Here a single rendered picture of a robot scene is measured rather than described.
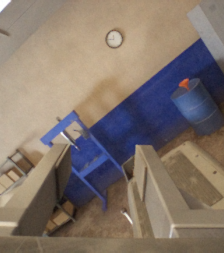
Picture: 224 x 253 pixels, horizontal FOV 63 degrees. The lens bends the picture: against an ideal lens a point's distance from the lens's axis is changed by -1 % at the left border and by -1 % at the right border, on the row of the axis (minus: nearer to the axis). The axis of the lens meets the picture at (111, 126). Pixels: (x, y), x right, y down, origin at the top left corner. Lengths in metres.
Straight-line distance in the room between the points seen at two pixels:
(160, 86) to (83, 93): 1.55
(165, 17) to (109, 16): 1.05
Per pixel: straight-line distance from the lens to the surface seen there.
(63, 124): 3.43
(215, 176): 0.85
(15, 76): 4.18
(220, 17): 3.81
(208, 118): 3.53
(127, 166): 3.38
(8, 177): 4.46
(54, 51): 3.92
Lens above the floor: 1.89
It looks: 12 degrees down
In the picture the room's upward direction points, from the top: 41 degrees counter-clockwise
